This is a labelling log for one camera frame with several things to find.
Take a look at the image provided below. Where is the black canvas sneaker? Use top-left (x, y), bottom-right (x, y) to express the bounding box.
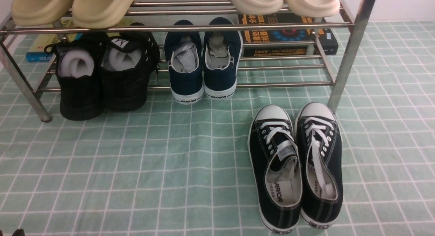
top-left (247, 105), bottom-right (302, 235)
top-left (294, 102), bottom-right (343, 229)

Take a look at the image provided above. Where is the silver metal shoe rack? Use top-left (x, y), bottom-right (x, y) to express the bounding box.
top-left (1, 0), bottom-right (376, 123)

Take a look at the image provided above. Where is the black mesh shoe right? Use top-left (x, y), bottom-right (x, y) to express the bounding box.
top-left (98, 31), bottom-right (160, 112)

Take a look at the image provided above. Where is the black mesh shoe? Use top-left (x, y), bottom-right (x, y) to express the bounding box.
top-left (98, 31), bottom-right (160, 112)
top-left (45, 32), bottom-right (107, 121)

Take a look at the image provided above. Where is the black mesh shoe left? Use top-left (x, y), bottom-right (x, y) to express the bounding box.
top-left (45, 32), bottom-right (107, 121)

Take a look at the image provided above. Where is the navy canvas sneaker right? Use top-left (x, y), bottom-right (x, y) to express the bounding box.
top-left (203, 31), bottom-right (243, 100)

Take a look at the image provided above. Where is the navy canvas sneaker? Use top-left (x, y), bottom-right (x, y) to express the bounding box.
top-left (162, 32), bottom-right (205, 105)
top-left (203, 31), bottom-right (243, 100)

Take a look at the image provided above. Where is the green grid floor mat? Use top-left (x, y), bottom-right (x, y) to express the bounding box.
top-left (0, 21), bottom-right (435, 236)

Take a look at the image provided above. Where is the navy canvas sneaker left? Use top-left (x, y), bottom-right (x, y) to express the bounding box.
top-left (162, 32), bottom-right (205, 105)

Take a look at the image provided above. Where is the cream slipper inner right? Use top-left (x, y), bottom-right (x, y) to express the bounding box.
top-left (230, 0), bottom-right (284, 15)

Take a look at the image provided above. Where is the cream slipper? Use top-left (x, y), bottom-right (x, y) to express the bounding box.
top-left (285, 0), bottom-right (340, 18)
top-left (230, 0), bottom-right (284, 15)

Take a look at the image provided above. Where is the black box with print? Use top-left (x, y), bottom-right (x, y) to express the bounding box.
top-left (238, 12), bottom-right (338, 57)

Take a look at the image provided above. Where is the cream slipper far right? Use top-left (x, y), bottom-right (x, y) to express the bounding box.
top-left (285, 0), bottom-right (340, 18)

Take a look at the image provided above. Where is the tan slipper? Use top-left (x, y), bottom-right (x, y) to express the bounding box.
top-left (11, 0), bottom-right (74, 26)
top-left (72, 0), bottom-right (135, 29)

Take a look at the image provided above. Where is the blue yellow box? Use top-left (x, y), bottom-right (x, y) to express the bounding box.
top-left (25, 19), bottom-right (135, 62)

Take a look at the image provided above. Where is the tan slipper far left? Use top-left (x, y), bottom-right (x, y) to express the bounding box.
top-left (11, 0), bottom-right (74, 26)

